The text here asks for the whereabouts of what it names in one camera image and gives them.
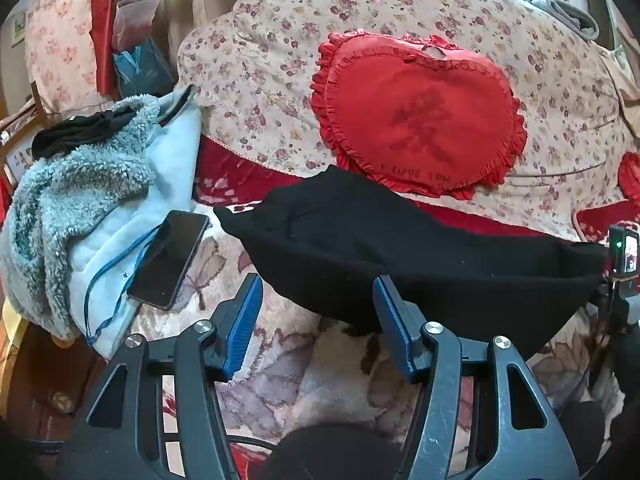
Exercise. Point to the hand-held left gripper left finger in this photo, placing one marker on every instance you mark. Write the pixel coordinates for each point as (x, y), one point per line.
(245, 325)

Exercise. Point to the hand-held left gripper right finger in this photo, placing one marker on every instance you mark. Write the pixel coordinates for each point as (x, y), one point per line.
(387, 310)

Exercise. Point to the black pants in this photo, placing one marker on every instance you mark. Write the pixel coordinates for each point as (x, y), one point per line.
(400, 240)

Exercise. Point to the red and white plush blanket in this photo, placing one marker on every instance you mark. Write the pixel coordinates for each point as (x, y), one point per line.
(280, 355)

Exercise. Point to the black smartphone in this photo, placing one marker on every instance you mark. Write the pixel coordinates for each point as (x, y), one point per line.
(167, 260)

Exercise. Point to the person's black trouser leg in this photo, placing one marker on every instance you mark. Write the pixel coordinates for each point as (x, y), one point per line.
(330, 452)

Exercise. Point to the light blue fleece jacket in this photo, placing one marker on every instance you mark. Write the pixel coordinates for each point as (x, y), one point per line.
(165, 160)

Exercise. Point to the red heart-shaped ruffled pillow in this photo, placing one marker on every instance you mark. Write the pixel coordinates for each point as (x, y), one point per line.
(415, 110)

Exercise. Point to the brown wooden furniture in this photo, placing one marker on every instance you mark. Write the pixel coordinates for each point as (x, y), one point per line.
(40, 390)

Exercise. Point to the small black garment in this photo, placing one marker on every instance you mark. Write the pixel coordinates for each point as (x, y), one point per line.
(75, 132)

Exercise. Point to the floral quilt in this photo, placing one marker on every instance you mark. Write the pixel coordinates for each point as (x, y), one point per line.
(260, 60)

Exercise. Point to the blue bag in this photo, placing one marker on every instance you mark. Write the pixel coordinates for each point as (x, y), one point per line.
(142, 72)

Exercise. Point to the grey cloth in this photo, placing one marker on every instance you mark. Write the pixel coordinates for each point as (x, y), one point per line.
(565, 15)

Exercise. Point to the clear plastic bag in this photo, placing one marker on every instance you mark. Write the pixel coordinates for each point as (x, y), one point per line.
(132, 22)

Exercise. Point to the red hanging cloth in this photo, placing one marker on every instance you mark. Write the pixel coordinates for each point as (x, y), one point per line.
(102, 35)

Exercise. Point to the floral pillow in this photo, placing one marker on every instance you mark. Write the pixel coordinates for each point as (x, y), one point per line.
(60, 45)

